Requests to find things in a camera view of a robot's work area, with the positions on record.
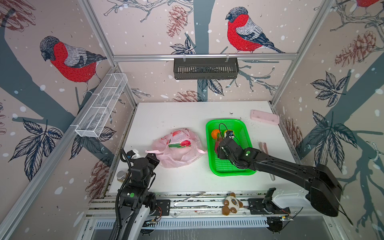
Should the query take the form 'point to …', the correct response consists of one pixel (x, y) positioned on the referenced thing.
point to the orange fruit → (214, 133)
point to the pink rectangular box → (265, 117)
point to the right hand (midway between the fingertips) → (219, 151)
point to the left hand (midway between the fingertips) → (155, 151)
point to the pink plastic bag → (177, 148)
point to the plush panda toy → (231, 204)
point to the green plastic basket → (241, 129)
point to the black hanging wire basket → (206, 68)
